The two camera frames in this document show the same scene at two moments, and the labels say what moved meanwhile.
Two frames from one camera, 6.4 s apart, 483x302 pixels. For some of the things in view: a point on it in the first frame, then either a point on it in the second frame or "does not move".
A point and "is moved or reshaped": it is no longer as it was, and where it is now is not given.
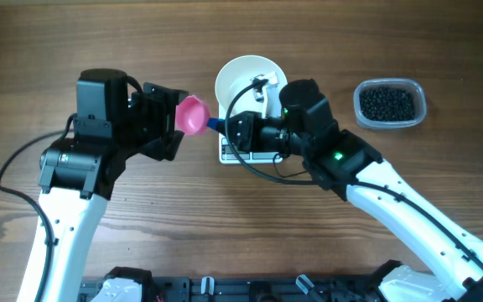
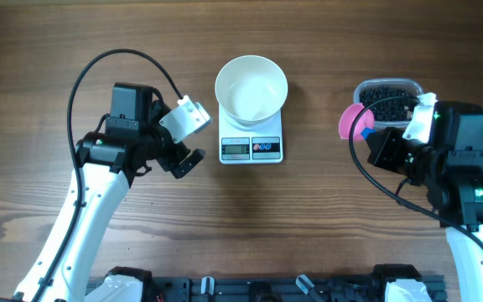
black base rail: x=246 y=288 does not move
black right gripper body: x=259 y=134 to x=394 y=153
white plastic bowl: x=238 y=73 does not move
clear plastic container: x=415 y=87 does not move
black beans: x=387 y=104 does not move
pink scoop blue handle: x=192 y=116 is moved or reshaped
